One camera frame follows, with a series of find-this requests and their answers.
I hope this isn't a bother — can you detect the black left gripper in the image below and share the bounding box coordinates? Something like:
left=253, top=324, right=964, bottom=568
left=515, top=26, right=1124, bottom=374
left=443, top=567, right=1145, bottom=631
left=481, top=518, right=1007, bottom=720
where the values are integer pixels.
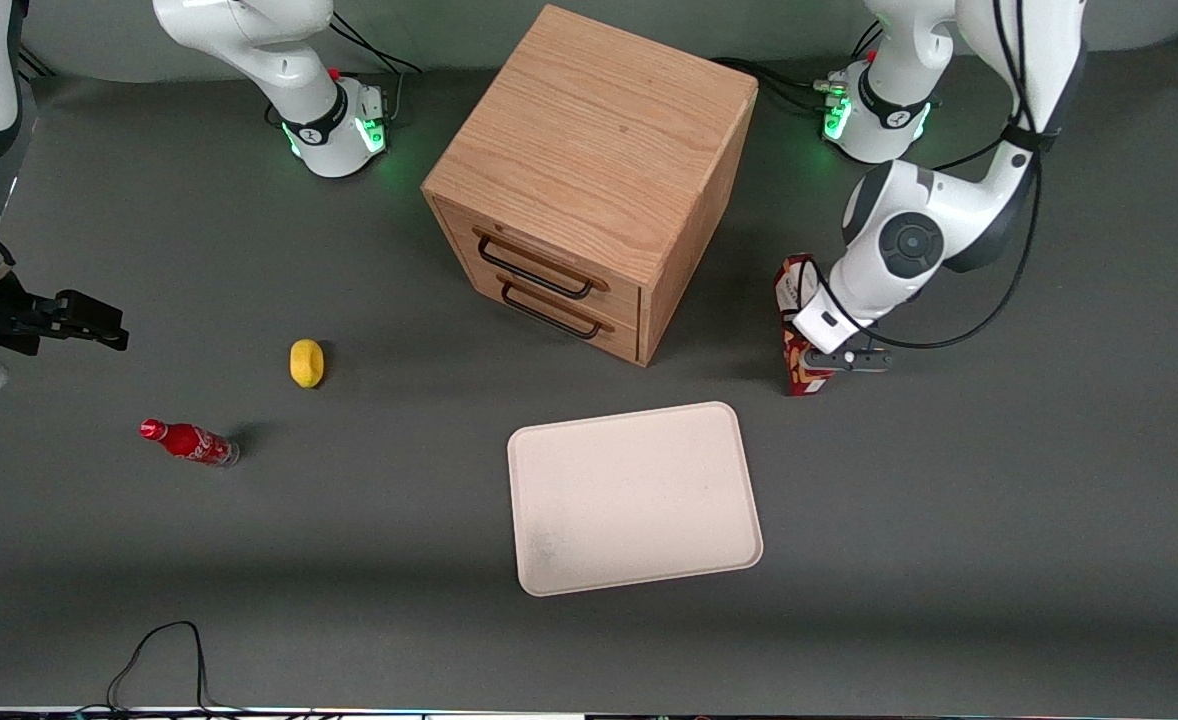
left=801, top=345, right=894, bottom=375

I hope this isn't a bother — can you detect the red cookie box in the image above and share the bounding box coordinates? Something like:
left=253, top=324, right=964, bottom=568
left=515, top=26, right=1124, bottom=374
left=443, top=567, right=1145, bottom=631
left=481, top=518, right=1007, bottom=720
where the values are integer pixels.
left=774, top=253, right=836, bottom=398

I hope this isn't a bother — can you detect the cream plastic tray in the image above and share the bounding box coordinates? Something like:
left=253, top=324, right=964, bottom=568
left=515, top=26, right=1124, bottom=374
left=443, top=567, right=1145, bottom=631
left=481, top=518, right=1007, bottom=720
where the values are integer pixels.
left=506, top=401, right=765, bottom=598

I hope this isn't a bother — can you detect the red cola bottle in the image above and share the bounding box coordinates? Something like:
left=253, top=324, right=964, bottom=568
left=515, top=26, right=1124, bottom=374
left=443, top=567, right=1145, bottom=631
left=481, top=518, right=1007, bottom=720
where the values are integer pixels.
left=139, top=418, right=241, bottom=468

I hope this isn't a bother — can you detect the yellow lemon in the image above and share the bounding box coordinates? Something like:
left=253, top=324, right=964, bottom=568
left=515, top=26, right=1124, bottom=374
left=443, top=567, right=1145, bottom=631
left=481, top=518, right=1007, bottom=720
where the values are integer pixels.
left=289, top=338, right=326, bottom=389

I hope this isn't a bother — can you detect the wooden drawer front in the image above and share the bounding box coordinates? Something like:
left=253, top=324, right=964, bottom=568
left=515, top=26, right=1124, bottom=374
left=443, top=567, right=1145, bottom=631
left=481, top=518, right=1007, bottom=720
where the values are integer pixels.
left=436, top=200, right=643, bottom=321
left=464, top=262, right=642, bottom=364

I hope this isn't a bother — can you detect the wooden two-drawer cabinet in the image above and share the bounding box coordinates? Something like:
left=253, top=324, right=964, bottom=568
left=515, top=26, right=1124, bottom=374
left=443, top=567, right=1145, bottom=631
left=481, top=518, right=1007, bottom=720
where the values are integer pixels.
left=421, top=3, right=760, bottom=368

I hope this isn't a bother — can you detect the black left arm wrist cable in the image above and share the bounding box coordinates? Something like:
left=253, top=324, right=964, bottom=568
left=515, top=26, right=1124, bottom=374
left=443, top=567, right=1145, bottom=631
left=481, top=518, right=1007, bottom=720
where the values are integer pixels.
left=854, top=0, right=1050, bottom=352

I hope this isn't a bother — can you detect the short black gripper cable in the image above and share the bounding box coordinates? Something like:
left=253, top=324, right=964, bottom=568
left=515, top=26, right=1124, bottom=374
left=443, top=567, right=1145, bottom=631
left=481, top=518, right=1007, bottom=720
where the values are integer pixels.
left=809, top=260, right=850, bottom=326

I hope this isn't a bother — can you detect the black left arm base cable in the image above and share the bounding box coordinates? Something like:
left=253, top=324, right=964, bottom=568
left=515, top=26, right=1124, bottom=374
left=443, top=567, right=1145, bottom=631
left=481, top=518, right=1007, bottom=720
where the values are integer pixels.
left=714, top=20, right=886, bottom=114

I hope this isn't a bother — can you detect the black arm base cable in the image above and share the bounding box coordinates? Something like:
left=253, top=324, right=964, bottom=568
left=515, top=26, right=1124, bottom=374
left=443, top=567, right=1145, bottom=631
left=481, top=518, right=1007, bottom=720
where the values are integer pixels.
left=714, top=20, right=886, bottom=114
left=329, top=10, right=422, bottom=126

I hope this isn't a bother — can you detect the thin black looped cable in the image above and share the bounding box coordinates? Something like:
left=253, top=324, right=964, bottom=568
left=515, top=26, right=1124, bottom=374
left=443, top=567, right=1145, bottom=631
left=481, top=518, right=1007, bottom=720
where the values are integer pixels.
left=74, top=620, right=250, bottom=717

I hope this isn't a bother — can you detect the black metal drawer handle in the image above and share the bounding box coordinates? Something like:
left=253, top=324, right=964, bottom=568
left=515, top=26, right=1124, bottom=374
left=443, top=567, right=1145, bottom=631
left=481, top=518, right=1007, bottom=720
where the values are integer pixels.
left=476, top=233, right=596, bottom=301
left=500, top=280, right=604, bottom=341

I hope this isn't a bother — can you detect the black right arm base cable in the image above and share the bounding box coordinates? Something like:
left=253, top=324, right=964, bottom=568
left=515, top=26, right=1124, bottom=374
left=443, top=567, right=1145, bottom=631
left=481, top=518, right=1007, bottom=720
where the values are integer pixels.
left=329, top=10, right=422, bottom=126

